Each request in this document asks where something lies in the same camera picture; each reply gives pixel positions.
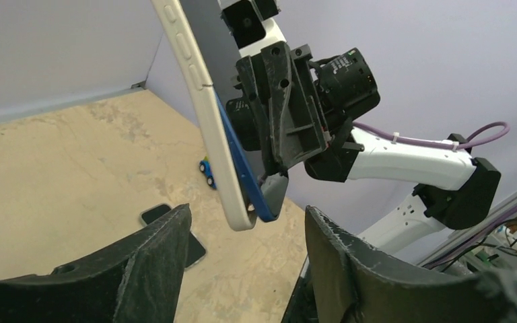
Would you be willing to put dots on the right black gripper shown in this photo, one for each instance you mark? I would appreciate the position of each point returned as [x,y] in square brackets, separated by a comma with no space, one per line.
[266,80]

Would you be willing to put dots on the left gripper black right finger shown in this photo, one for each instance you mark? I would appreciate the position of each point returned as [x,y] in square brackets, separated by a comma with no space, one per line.
[348,280]

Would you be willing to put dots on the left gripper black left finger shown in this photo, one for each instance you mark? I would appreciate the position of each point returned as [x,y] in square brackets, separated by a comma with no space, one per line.
[135,279]

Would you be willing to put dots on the blue smartphone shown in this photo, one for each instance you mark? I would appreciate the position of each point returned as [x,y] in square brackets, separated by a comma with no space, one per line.
[255,203]

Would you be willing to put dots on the white phone case with phone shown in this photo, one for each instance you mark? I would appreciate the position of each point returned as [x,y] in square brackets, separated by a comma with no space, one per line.
[202,93]

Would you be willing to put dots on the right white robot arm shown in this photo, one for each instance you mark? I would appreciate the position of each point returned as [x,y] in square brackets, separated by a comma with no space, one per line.
[452,189]

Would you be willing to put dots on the black smartphone on table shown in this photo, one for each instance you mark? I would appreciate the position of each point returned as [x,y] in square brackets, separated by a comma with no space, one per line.
[196,251]

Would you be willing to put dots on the colourful toy car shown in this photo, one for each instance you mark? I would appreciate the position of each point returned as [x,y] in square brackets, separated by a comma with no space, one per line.
[205,169]

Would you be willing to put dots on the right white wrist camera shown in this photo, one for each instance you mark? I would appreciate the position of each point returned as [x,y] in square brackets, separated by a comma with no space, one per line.
[252,24]

